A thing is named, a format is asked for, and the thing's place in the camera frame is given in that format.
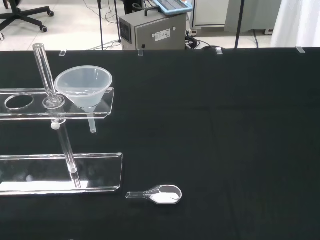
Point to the glass weighing funnel with powder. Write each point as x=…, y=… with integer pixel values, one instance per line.
x=165, y=196

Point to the clear acrylic funnel stand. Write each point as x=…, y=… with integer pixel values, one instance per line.
x=60, y=172

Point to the black bench cloth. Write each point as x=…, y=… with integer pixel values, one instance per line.
x=200, y=125

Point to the clear cloth clip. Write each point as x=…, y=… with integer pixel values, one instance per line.
x=140, y=52
x=300, y=49
x=63, y=53
x=219, y=51

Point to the grey metal control cabinet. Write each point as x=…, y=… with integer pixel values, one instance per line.
x=160, y=32

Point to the black tripod pole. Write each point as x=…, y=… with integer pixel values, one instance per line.
x=101, y=25
x=240, y=25
x=117, y=22

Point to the blue teach pendant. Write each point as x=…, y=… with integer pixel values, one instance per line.
x=172, y=7

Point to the grey panel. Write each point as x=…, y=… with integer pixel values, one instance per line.
x=252, y=15

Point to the white curtain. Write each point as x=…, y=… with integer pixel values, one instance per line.
x=297, y=22

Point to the black office chair base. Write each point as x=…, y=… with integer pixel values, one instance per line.
x=17, y=15

